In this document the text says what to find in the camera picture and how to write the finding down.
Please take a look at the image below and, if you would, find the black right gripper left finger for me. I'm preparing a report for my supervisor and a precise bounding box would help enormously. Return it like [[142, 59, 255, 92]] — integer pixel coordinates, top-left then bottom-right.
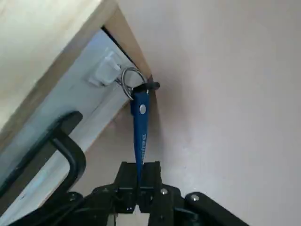
[[9, 161, 139, 226]]

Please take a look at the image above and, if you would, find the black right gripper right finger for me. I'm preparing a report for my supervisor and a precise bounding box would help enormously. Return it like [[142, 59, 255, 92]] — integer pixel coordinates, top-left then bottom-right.
[[140, 161, 250, 226]]

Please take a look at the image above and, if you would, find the key with blue strap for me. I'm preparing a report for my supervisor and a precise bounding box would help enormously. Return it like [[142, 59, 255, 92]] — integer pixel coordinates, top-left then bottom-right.
[[116, 67, 161, 189]]

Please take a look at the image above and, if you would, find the small clear adhesive hook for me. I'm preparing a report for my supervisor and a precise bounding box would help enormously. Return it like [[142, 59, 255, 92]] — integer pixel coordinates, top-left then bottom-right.
[[84, 47, 123, 87]]

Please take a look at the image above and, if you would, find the light wooden drawer box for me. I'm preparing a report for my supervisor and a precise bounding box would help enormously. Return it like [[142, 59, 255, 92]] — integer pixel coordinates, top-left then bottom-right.
[[0, 0, 161, 212]]

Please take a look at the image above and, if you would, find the black metal drawer handle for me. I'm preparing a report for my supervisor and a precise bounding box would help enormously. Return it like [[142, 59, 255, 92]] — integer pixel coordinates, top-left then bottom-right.
[[0, 112, 87, 206]]

